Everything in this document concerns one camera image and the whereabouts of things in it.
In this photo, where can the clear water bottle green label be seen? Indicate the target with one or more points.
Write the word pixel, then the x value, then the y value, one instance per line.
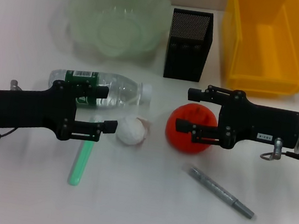
pixel 124 91

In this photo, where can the black mesh pen holder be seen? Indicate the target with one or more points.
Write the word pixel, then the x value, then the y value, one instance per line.
pixel 185 61

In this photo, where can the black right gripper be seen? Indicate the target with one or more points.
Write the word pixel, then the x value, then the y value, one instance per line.
pixel 262 122

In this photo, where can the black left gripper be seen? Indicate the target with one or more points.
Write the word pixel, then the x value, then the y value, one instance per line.
pixel 27 108

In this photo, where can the pale green glass bowl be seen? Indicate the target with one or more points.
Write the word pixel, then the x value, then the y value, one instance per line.
pixel 117 24

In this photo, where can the green pen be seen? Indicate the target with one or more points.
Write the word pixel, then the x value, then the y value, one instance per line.
pixel 79 163

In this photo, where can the grey marker pen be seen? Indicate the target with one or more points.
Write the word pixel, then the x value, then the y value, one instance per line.
pixel 219 191

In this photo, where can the yellow plastic bin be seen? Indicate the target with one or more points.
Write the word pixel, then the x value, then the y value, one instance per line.
pixel 272 51

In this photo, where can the white garlic bulb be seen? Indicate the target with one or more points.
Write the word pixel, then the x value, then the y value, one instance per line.
pixel 131 132

